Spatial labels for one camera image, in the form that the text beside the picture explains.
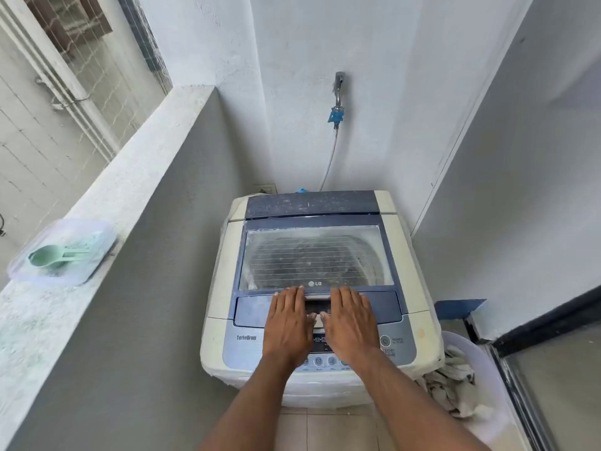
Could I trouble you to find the glass washing machine lid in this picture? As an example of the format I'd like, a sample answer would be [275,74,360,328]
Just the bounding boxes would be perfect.
[233,215,405,328]

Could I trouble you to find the white crumpled laundry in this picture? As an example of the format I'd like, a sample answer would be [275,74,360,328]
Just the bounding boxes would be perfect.
[415,345,496,421]

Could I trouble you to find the green measuring scoop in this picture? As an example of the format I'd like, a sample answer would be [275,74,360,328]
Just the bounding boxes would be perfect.
[27,245,92,269]

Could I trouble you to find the wire window mesh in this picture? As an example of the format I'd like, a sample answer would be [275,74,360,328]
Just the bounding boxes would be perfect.
[0,0,173,282]

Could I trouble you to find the black framed glass door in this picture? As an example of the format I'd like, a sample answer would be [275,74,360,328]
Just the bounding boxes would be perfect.
[486,285,601,451]

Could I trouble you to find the person's right hand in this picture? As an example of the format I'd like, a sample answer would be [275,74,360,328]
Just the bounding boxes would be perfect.
[321,286,382,367]

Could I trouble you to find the clear plastic container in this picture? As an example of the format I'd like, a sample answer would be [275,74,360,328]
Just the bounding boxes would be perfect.
[7,218,119,289]

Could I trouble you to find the person's left forearm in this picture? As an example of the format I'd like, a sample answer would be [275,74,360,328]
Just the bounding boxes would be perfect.
[199,354,308,451]

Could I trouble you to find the metal wall tap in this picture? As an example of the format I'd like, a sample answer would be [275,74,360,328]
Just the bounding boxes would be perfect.
[332,71,347,108]

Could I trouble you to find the blue plastic dustpan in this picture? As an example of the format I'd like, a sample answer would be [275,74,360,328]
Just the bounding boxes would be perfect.
[434,299,487,341]

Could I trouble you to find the cream blue washing machine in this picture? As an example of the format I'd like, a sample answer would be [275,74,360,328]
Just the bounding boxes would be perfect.
[200,189,446,409]

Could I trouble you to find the white outdoor pipes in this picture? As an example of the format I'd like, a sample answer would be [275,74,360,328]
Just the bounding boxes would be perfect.
[0,0,120,162]

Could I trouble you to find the white laundry basket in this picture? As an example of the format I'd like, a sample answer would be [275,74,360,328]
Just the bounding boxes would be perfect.
[439,329,524,451]

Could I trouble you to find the grey water inlet hose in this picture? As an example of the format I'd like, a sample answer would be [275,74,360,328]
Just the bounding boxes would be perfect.
[319,127,340,192]

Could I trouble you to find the person's left hand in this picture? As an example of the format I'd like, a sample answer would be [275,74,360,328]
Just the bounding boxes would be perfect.
[262,285,317,370]

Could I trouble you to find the person's right forearm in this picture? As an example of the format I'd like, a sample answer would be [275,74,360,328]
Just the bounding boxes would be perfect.
[345,347,491,451]

